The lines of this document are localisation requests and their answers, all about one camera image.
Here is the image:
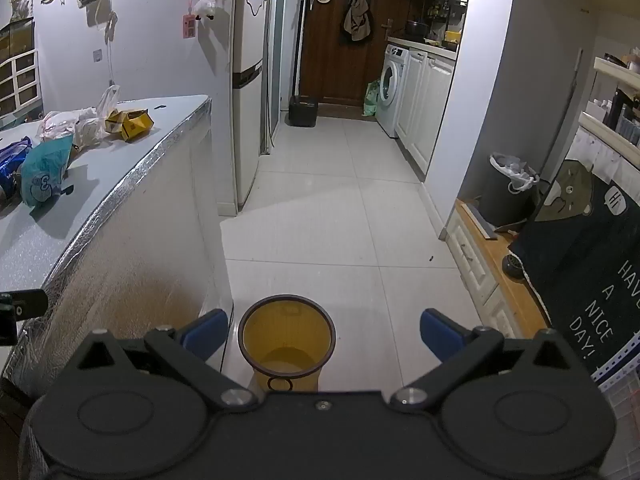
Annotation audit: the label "grey board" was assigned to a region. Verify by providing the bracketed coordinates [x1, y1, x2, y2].
[464, 199, 497, 240]

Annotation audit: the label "white trash can liner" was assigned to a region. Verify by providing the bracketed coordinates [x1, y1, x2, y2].
[489, 152, 542, 192]

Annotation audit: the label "pink plastic bag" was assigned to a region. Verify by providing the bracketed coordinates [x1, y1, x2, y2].
[37, 109, 81, 142]

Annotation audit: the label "white wall shelf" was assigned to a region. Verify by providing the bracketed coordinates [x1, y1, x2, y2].
[577, 55, 640, 171]

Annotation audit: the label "black floor box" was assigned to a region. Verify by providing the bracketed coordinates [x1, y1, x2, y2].
[287, 95, 320, 129]

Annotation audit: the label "grey trash can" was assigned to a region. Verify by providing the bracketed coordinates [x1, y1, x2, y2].
[477, 152, 541, 229]

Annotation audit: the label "white plastic bag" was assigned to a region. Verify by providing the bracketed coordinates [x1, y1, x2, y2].
[74, 85, 122, 152]

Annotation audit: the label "beige refrigerator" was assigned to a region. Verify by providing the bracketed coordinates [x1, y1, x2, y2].
[231, 0, 290, 212]

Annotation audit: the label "teal tissue packet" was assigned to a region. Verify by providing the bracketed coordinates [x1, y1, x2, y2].
[20, 133, 76, 209]

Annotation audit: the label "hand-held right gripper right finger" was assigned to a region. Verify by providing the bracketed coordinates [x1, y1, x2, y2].
[390, 308, 573, 411]

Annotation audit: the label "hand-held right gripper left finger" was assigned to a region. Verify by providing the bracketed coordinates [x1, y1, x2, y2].
[72, 308, 261, 411]

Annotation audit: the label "grey counter with foil side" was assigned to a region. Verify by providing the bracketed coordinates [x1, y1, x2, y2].
[0, 94, 235, 401]

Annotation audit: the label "brown wooden door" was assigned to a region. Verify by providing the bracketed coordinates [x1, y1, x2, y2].
[299, 0, 407, 109]

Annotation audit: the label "white kitchen cabinets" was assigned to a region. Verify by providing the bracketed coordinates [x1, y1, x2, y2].
[397, 46, 459, 177]

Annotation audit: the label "hanging white cable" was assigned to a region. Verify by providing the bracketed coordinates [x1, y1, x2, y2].
[101, 7, 119, 92]

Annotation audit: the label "green plastic bag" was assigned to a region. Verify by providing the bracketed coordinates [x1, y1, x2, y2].
[363, 80, 384, 119]

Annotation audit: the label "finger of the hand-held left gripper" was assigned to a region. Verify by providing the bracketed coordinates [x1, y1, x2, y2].
[13, 289, 49, 319]

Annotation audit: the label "yellow trash bin brown rim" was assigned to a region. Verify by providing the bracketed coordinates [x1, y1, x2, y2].
[239, 295, 337, 395]

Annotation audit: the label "blue snack packet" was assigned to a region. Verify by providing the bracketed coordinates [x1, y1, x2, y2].
[0, 136, 34, 202]

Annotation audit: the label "white washing machine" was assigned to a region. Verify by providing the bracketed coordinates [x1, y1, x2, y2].
[377, 44, 412, 140]

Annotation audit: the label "white glass-door cabinet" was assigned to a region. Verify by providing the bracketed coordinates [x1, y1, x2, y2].
[0, 17, 41, 121]

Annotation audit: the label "low white wooden-top cabinet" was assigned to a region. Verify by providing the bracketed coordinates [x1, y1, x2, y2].
[446, 198, 552, 342]

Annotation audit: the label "yellow carton box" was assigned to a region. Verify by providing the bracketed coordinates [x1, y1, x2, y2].
[105, 109, 155, 143]

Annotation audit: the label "dark bottle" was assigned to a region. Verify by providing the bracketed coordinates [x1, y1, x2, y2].
[602, 87, 632, 132]

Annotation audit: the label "white plastic storage basket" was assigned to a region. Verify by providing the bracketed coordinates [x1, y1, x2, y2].
[589, 330, 640, 480]

